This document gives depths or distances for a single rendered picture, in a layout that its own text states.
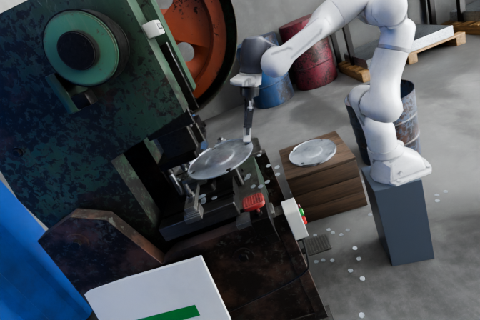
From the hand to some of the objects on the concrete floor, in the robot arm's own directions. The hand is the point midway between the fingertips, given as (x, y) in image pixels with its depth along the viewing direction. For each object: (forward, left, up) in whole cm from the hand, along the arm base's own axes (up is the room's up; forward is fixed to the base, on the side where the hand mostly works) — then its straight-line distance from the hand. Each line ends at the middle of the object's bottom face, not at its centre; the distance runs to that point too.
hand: (246, 133), depth 118 cm
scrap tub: (-73, -78, -82) cm, 135 cm away
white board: (+49, +45, -82) cm, 106 cm away
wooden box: (-22, -50, -82) cm, 98 cm away
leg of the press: (+36, +36, -82) cm, 97 cm away
